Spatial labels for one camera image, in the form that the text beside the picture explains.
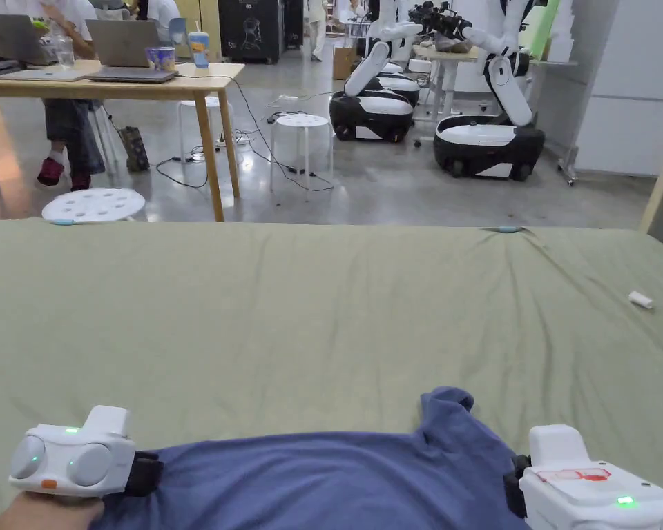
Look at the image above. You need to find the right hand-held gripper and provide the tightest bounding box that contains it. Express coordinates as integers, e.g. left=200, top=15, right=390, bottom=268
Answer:
left=502, top=424, right=663, bottom=530

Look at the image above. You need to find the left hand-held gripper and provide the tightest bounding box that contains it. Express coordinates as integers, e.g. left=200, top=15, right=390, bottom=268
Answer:
left=8, top=405, right=164, bottom=500

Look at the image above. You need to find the blue shirt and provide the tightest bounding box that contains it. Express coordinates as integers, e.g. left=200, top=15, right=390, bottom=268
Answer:
left=90, top=386, right=531, bottom=530

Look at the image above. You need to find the person's left hand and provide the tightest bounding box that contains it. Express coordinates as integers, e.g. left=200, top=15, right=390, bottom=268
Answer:
left=0, top=491, right=106, bottom=530

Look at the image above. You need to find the white round stool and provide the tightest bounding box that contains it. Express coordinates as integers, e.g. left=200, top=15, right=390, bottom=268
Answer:
left=41, top=187, right=146, bottom=224
left=269, top=112, right=335, bottom=203
left=176, top=97, right=236, bottom=164

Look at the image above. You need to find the bed with pale green sheet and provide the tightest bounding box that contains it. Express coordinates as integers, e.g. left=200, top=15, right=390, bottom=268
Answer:
left=0, top=217, right=663, bottom=530

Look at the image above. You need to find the patterned bag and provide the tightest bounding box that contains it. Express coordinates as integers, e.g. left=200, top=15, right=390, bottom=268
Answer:
left=118, top=126, right=152, bottom=173

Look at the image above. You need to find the white and black wheeled robot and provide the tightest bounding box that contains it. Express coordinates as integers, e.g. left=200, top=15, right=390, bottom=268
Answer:
left=408, top=0, right=547, bottom=182
left=328, top=0, right=422, bottom=144

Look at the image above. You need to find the wooden table with laptops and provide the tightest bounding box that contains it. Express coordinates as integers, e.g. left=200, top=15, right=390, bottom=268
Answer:
left=0, top=13, right=247, bottom=223

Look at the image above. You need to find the pale desk with clutter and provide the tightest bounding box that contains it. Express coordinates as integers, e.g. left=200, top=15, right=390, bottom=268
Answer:
left=412, top=43, right=483, bottom=119

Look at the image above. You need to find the black cabinet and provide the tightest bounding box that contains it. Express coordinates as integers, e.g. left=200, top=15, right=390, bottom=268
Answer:
left=218, top=0, right=282, bottom=65

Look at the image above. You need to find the brown carton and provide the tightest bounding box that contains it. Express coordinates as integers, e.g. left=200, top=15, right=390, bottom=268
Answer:
left=332, top=46, right=358, bottom=81

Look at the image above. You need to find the black floor cable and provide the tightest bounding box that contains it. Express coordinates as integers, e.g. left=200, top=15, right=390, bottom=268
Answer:
left=154, top=71, right=336, bottom=193

